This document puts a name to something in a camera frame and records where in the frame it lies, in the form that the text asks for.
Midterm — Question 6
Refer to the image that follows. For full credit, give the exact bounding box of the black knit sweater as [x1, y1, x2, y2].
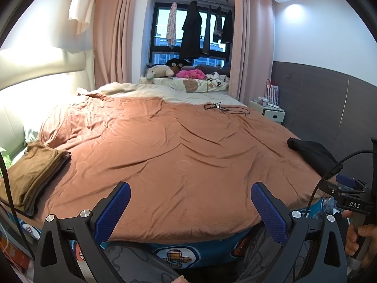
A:
[287, 138, 338, 177]

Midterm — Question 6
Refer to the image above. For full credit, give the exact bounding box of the person's right hand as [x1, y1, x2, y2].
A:
[341, 209, 377, 270]

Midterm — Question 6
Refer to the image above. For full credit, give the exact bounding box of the blue cartoon bed sheet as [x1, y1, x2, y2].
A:
[19, 196, 340, 270]

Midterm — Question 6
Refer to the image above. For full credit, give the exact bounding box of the folded olive-brown garment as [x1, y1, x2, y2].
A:
[7, 142, 70, 218]

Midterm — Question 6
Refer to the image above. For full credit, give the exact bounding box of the orange-brown duvet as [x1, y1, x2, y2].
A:
[34, 95, 323, 244]

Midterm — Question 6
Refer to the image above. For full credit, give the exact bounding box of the white bedside table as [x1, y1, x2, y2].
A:
[248, 100, 285, 124]

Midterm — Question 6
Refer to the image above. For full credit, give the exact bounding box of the cream bed sheet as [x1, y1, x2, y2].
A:
[77, 83, 245, 106]

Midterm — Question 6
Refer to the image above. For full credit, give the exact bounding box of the right pink curtain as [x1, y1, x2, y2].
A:
[229, 0, 275, 105]

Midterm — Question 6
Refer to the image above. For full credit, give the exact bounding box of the pink curtain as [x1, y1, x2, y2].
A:
[229, 0, 275, 105]
[93, 0, 135, 87]

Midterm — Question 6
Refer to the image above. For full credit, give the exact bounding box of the beige plush toy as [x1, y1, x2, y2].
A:
[146, 65, 174, 84]

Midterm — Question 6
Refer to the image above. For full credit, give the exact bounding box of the cream bear-print pillow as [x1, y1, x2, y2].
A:
[139, 75, 230, 93]

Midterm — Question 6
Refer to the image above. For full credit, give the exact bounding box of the cream padded headboard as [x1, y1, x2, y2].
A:
[1, 47, 94, 158]

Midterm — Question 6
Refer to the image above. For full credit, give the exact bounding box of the pink plush toy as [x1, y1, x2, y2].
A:
[176, 68, 206, 80]

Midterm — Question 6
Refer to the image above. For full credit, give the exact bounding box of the black hanging coat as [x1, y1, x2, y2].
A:
[180, 1, 203, 59]

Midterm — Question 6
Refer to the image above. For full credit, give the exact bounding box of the patterned hanging garment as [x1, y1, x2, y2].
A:
[166, 2, 177, 49]

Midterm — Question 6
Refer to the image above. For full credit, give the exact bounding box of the black cable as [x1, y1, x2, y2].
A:
[303, 149, 377, 219]

